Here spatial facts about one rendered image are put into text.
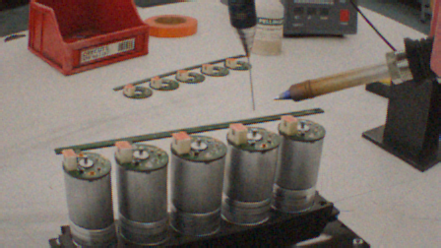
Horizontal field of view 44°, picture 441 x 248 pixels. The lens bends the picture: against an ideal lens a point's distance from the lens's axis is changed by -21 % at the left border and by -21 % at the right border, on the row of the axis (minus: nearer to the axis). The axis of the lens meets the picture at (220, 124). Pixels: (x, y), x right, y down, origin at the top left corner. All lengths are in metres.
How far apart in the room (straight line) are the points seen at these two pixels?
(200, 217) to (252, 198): 0.03
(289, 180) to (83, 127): 0.19
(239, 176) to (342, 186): 0.12
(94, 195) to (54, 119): 0.21
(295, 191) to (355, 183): 0.09
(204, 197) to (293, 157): 0.05
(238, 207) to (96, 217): 0.08
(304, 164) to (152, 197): 0.08
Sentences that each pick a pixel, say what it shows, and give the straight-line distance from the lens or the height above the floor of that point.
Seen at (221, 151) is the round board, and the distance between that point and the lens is 0.30.
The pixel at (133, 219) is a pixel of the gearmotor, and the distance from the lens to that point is 0.29.
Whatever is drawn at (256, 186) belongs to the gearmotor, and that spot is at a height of 0.79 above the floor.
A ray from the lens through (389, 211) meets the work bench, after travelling 0.39.
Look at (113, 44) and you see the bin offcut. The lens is 0.59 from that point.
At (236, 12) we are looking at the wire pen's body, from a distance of 0.25.
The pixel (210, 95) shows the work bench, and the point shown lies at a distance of 0.53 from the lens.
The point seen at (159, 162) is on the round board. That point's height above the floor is 0.81.
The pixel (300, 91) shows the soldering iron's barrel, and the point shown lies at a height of 0.84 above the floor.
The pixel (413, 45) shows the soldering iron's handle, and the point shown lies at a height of 0.88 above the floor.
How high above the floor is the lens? 0.94
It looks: 24 degrees down
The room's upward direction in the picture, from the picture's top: 4 degrees clockwise
